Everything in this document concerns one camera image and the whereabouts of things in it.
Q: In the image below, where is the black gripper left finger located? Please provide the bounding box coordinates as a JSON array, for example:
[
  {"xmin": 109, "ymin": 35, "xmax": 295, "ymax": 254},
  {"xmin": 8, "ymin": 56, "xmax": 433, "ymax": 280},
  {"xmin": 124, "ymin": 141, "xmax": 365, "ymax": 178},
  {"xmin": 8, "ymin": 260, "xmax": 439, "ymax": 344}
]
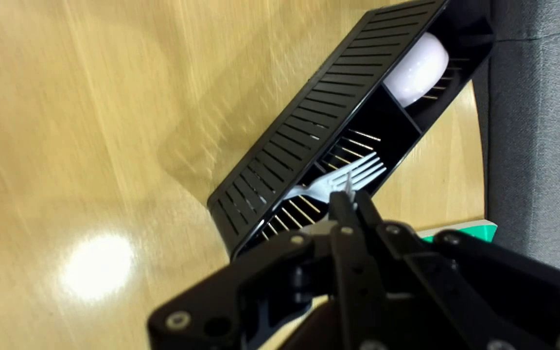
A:
[{"xmin": 146, "ymin": 188, "xmax": 393, "ymax": 350}]

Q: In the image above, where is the white plastic fork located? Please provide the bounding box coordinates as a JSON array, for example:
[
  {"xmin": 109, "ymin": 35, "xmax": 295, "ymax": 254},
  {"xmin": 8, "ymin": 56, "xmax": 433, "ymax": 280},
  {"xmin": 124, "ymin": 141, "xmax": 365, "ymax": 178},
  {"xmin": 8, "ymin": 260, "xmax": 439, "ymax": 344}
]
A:
[{"xmin": 284, "ymin": 149, "xmax": 389, "ymax": 206}]

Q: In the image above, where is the grey sectional sofa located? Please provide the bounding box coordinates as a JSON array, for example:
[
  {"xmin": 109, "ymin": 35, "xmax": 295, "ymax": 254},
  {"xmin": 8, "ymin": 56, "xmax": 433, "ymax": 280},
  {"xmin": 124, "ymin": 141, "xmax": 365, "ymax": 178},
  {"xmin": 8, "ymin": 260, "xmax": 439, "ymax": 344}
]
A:
[{"xmin": 482, "ymin": 0, "xmax": 560, "ymax": 283}]

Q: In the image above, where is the green mat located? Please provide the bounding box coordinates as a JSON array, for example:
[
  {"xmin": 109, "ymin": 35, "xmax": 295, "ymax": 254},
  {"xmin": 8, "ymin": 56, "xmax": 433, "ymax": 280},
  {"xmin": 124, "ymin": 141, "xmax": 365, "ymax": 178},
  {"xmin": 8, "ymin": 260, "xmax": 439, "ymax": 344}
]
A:
[{"xmin": 418, "ymin": 217, "xmax": 501, "ymax": 245}]

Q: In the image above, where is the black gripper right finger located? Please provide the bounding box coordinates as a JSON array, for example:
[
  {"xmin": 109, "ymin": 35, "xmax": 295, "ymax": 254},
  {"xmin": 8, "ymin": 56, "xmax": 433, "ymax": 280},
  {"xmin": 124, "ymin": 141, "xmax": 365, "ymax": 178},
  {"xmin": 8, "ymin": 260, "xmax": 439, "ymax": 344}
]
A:
[{"xmin": 354, "ymin": 190, "xmax": 560, "ymax": 350}]

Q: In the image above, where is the white cup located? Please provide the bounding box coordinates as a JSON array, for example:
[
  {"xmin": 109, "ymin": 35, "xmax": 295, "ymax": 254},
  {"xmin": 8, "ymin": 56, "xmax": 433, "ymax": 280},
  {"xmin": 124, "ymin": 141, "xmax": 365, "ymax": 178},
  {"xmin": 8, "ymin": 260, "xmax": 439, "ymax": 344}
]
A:
[{"xmin": 381, "ymin": 31, "xmax": 453, "ymax": 108}]

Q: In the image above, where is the black slotted cutlery holder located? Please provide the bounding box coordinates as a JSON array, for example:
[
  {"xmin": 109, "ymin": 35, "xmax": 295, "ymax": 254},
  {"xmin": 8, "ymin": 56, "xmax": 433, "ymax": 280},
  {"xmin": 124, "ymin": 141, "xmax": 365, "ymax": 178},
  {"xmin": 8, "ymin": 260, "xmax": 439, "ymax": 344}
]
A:
[{"xmin": 206, "ymin": 0, "xmax": 496, "ymax": 260}]

